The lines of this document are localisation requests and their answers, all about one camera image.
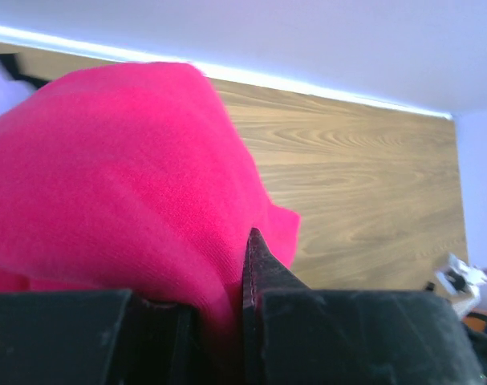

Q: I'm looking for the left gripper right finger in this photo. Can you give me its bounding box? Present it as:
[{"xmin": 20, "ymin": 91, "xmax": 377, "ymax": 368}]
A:
[{"xmin": 242, "ymin": 228, "xmax": 308, "ymax": 384}]

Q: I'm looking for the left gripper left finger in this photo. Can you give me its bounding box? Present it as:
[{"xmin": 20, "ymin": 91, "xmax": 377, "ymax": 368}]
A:
[{"xmin": 128, "ymin": 304, "xmax": 199, "ymax": 384}]

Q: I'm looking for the red t shirt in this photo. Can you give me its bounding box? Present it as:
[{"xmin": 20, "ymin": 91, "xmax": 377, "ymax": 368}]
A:
[{"xmin": 0, "ymin": 60, "xmax": 302, "ymax": 385}]

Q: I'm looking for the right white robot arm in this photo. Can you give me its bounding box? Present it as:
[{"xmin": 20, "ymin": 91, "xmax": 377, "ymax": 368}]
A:
[{"xmin": 424, "ymin": 253, "xmax": 487, "ymax": 319}]

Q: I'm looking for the orange plastic basket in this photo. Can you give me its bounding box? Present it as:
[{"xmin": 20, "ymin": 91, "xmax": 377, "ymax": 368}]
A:
[{"xmin": 462, "ymin": 309, "xmax": 487, "ymax": 332}]

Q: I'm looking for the folded lilac t shirt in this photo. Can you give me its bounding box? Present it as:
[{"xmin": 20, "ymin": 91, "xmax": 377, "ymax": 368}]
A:
[{"xmin": 0, "ymin": 66, "xmax": 36, "ymax": 115}]

